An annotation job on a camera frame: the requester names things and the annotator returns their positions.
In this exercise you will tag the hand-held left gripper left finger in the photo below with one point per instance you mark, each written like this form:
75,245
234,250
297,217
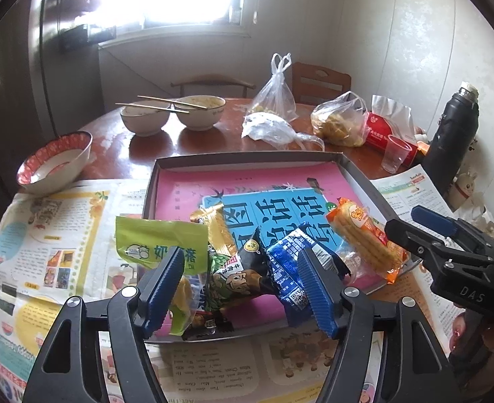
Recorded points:
163,294

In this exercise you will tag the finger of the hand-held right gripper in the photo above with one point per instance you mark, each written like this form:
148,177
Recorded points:
434,218
402,235

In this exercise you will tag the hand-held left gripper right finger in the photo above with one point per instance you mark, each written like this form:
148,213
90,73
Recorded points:
318,294

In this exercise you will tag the orange corn stick packet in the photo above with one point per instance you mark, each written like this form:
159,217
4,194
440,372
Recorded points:
364,235

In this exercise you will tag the blue cookie packet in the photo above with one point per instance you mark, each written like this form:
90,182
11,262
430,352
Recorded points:
287,260

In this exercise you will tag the light green snack packet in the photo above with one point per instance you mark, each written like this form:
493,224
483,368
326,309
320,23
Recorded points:
154,239

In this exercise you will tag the black red-label snack packet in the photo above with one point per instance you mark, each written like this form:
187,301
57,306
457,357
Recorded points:
251,256

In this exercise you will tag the yellow candy bar packet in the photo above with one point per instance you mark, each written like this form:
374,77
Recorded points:
221,231

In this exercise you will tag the grey cardboard box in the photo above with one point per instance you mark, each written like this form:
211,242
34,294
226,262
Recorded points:
251,160

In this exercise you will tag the person's right hand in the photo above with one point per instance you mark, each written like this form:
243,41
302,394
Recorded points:
490,336

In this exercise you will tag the white text newspaper sheet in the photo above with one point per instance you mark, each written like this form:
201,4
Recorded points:
415,189

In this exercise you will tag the rabbit figurine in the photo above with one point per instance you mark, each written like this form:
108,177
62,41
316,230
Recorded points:
467,189

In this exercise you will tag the white plastic wrapping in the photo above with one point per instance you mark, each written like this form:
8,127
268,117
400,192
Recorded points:
488,218

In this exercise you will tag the clear plastic cup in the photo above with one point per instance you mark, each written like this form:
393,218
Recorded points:
396,153

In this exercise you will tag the black thermos bottle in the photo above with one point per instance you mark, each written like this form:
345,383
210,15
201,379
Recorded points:
453,142

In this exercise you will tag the red tissue pack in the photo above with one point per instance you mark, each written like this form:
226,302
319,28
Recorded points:
377,128

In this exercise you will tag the pink and blue book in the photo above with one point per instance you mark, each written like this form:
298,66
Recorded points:
188,189

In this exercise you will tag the white tissue paper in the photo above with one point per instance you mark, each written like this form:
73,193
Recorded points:
392,109

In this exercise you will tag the large colourful newspaper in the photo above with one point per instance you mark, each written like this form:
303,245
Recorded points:
62,226

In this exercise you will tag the plastic bag of yellow food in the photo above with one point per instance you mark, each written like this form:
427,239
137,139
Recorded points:
337,121

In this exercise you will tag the red patterned bowl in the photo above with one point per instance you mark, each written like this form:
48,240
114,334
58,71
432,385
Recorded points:
58,172

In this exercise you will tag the white ceramic bowl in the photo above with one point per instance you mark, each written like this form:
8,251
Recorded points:
144,124
200,117

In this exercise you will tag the white crumpled plastic bag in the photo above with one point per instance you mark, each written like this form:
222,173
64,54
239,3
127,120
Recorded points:
268,128

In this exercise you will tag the wooden chair with cutout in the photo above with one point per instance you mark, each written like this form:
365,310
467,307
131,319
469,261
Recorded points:
318,79

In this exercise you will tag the wooden chopstick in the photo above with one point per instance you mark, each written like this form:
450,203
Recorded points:
150,108
171,102

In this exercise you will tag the tall clear plastic bag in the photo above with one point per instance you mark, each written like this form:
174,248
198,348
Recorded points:
272,96

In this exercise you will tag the dark metal chair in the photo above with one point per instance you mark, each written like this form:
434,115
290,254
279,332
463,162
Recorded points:
213,79

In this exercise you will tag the grey refrigerator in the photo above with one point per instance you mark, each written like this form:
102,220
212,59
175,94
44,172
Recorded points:
66,79

